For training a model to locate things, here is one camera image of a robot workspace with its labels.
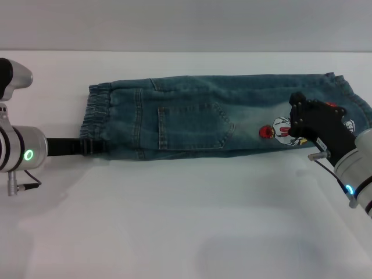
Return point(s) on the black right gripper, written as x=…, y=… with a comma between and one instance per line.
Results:
x=322, y=125

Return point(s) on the blue denim shorts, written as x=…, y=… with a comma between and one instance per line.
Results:
x=189, y=116

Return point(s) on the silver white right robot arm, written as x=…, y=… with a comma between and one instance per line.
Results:
x=357, y=168

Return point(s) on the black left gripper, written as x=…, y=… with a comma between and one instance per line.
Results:
x=62, y=146

